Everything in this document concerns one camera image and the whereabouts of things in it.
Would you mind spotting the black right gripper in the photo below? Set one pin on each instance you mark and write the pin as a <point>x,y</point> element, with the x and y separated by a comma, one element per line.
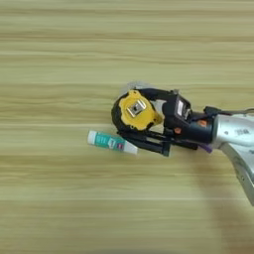
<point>195,130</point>

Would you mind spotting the yellow black tape measure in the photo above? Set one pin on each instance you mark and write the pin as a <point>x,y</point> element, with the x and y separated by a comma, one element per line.
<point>135,112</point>

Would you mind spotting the clear adhesive tape roll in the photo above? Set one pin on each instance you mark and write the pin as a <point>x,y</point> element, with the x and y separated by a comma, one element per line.
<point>130,86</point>

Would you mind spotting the green white glue stick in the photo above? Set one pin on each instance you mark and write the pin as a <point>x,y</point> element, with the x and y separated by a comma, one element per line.
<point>105,140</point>

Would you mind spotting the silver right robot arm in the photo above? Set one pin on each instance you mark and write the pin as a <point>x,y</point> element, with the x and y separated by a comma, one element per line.
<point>238,135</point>

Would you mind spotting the black box with white label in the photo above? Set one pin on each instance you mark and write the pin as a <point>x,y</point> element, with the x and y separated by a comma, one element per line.
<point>181,107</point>

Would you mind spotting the purple eraser block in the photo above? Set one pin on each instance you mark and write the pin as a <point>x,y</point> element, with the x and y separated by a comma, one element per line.
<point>206,149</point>

